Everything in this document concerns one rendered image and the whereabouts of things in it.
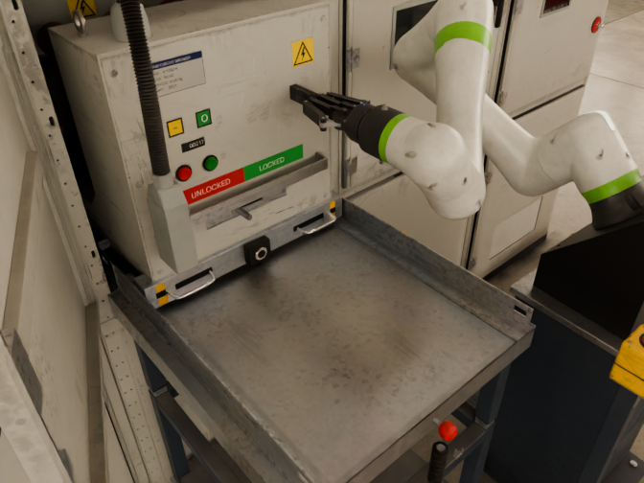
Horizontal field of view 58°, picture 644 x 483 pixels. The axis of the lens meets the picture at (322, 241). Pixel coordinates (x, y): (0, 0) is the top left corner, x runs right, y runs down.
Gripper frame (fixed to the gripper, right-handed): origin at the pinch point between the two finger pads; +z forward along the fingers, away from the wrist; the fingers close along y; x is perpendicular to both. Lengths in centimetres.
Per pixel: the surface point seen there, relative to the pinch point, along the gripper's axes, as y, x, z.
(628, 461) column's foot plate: 71, -121, -71
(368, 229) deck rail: 13.5, -36.3, -7.1
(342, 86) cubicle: 25.3, -9.3, 15.5
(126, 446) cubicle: -52, -88, 16
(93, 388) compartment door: -58, -39, -7
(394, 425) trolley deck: -22, -38, -50
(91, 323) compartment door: -51, -39, 10
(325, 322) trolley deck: -14.5, -38.3, -22.9
